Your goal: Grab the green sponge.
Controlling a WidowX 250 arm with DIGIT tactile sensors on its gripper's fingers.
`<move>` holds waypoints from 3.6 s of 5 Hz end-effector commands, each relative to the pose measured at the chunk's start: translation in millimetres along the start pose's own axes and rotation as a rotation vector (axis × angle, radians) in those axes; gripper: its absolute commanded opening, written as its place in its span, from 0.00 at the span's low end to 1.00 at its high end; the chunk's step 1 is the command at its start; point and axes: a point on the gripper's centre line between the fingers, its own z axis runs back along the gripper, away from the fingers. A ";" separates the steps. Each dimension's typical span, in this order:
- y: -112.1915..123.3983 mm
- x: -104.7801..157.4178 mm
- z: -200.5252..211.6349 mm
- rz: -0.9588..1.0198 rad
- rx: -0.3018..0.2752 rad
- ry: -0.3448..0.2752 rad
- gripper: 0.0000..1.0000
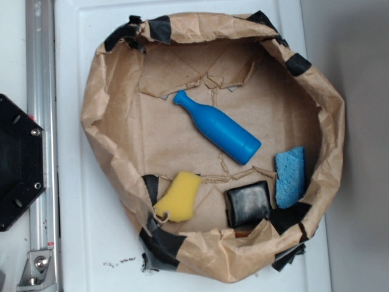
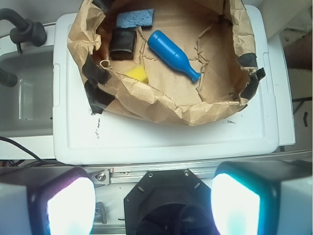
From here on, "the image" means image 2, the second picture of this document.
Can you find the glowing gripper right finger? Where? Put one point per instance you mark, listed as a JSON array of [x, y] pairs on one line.
[[270, 197]]

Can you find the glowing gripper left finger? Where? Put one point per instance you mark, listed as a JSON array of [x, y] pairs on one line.
[[46, 200]]

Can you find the yellow sponge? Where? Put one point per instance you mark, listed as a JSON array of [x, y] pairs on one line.
[[139, 74]]

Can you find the blue sponge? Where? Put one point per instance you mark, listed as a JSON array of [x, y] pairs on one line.
[[139, 18]]

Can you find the white plastic tray lid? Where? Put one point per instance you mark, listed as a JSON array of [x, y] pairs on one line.
[[81, 137]]

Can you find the grey sink basin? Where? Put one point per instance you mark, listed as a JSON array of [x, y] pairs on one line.
[[26, 109]]

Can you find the brown crumpled paper bin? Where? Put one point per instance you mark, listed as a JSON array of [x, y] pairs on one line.
[[216, 36]]

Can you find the black faucet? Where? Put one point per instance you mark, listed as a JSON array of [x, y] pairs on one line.
[[25, 30]]

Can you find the black rectangular block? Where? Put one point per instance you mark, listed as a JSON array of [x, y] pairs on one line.
[[122, 44]]

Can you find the blue plastic bottle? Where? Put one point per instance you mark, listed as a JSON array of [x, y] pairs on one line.
[[171, 54]]

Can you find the black octagonal mount plate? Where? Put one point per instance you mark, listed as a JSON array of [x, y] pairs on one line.
[[169, 202]]

